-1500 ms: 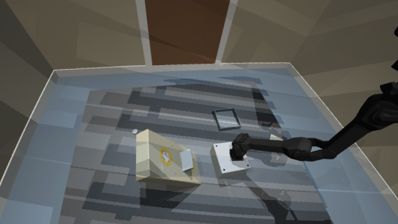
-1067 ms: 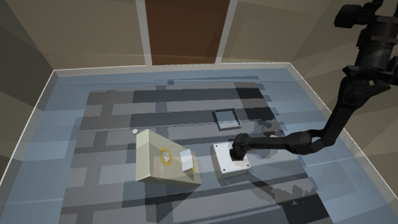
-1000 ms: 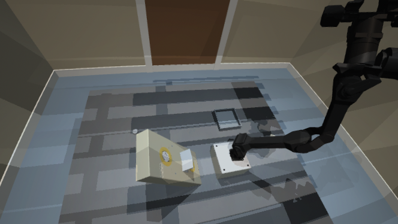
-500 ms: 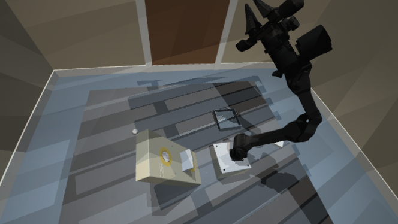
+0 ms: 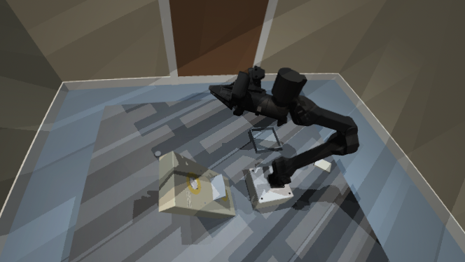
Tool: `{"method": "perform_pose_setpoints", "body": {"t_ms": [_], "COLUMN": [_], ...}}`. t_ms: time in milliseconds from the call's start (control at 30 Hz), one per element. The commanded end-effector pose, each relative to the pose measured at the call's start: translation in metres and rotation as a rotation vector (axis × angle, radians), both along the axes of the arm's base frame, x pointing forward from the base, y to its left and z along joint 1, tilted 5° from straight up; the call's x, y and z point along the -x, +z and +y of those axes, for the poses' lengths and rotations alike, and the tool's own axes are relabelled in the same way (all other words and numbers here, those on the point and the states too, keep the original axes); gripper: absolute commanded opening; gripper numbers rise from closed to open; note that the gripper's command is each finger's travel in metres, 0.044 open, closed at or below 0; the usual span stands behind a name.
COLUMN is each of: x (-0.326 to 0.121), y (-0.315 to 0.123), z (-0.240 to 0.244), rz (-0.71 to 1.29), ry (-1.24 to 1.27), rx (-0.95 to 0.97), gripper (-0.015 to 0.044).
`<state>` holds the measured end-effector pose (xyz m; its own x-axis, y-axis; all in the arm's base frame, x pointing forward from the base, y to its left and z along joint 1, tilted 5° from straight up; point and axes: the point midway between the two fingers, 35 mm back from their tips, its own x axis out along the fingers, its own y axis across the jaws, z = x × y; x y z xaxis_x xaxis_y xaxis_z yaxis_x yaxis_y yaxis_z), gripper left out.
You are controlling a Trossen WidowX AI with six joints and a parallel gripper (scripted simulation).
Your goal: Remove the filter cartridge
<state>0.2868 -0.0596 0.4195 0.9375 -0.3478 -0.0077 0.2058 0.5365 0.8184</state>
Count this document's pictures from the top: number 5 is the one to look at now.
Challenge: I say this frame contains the white cylinder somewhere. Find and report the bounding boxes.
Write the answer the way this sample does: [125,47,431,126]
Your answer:
[190,177,197,189]

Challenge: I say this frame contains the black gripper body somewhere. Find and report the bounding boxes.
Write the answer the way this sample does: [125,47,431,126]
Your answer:
[232,71,270,116]

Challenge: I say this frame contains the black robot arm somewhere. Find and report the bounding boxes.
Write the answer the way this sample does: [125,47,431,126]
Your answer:
[248,66,359,188]

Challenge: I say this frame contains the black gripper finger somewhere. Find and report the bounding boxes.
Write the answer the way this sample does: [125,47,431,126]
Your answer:
[210,91,234,110]
[209,80,236,104]

